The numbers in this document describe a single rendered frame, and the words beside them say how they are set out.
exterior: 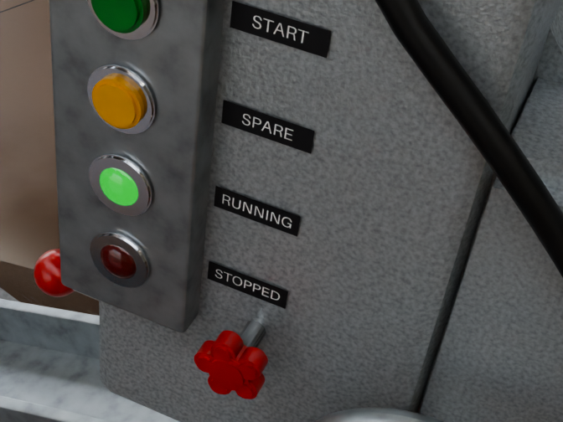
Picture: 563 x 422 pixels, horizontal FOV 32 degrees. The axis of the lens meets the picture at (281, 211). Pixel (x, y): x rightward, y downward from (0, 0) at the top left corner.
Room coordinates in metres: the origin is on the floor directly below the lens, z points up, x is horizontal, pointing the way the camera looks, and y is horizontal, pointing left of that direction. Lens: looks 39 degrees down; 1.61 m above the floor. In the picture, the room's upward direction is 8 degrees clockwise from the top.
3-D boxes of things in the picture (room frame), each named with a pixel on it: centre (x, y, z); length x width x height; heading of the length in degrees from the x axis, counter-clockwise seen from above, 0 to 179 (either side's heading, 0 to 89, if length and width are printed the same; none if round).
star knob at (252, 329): (0.35, 0.01, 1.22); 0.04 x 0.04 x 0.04; 72
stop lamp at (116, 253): (0.38, 0.08, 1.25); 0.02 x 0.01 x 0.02; 72
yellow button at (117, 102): (0.37, 0.08, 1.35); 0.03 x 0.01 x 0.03; 72
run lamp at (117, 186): (0.38, 0.08, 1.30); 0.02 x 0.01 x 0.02; 72
